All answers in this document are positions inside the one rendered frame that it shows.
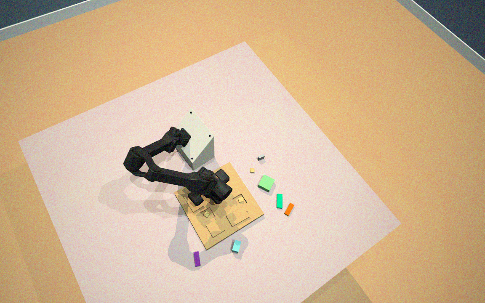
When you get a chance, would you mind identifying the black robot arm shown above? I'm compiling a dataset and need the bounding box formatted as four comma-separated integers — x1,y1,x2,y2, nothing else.
123,127,233,204

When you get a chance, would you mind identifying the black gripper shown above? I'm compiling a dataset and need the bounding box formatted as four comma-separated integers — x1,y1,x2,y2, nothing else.
188,169,229,206

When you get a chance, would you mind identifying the orange flat bar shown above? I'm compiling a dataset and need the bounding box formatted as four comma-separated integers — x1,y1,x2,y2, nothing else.
284,203,294,216

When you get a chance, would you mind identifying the teal block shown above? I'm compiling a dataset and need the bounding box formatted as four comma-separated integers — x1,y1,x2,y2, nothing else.
232,240,241,253

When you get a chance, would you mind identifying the purple rectangular block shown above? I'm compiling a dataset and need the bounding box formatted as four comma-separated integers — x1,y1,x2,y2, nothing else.
194,251,200,266

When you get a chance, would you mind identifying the tan puzzle board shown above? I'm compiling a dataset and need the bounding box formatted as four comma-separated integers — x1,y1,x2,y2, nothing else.
174,162,264,250

